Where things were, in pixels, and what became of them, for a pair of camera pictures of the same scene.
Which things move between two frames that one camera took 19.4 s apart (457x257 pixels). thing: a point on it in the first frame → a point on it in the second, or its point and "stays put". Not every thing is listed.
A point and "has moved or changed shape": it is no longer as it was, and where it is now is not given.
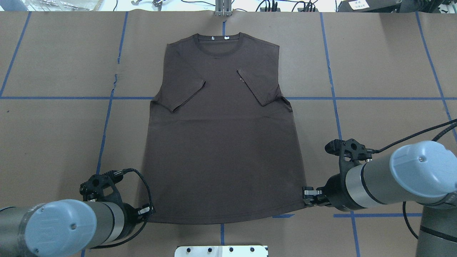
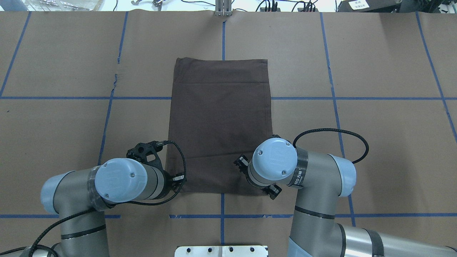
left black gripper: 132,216 → 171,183
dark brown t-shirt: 221,145 has moved or changed shape
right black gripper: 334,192 → 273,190
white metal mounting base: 221,251 stays put
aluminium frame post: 223,8 stays put
